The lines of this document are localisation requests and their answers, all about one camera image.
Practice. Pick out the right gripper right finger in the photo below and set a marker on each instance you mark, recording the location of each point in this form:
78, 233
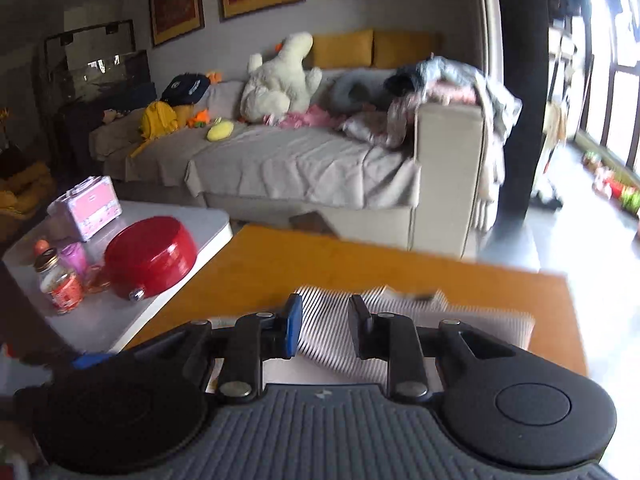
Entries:
391, 338

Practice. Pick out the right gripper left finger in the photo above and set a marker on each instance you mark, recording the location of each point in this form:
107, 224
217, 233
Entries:
254, 339

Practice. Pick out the brown ribbed sweater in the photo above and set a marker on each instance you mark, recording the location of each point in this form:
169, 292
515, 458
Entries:
326, 354

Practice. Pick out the pile of clothes on armrest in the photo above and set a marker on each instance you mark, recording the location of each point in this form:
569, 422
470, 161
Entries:
423, 76

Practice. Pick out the red round pot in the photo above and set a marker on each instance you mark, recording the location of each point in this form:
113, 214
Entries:
149, 257

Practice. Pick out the beige sofa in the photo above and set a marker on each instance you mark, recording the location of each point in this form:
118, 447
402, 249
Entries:
419, 198

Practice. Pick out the white side table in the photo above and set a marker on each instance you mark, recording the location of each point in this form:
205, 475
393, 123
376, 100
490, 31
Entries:
103, 321

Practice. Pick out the glass jar red label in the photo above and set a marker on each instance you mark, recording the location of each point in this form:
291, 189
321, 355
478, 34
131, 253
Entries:
59, 283

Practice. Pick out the yellow small plush toy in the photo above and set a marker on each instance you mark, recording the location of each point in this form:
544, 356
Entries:
219, 130

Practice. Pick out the pink cosmetic case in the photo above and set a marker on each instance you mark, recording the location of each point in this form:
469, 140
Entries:
84, 209

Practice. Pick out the pink cloth on sofa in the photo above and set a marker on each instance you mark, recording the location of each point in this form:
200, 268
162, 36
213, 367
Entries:
314, 117

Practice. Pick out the yellow backpack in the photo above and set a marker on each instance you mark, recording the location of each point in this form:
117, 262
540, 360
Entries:
158, 120

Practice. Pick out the cream plush duck toy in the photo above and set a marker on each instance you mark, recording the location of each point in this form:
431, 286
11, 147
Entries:
281, 85

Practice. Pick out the grey neck pillow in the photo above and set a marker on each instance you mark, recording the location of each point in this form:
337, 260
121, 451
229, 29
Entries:
355, 90

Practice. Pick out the black cap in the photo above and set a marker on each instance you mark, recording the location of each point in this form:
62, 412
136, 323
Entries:
185, 89

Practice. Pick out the yellow cushion right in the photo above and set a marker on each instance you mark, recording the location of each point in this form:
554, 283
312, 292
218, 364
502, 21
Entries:
395, 48

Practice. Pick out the yellow cushion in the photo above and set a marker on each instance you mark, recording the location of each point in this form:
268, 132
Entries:
395, 48
344, 50

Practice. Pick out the yellow cushion left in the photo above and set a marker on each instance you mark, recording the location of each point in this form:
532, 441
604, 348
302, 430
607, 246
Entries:
344, 50

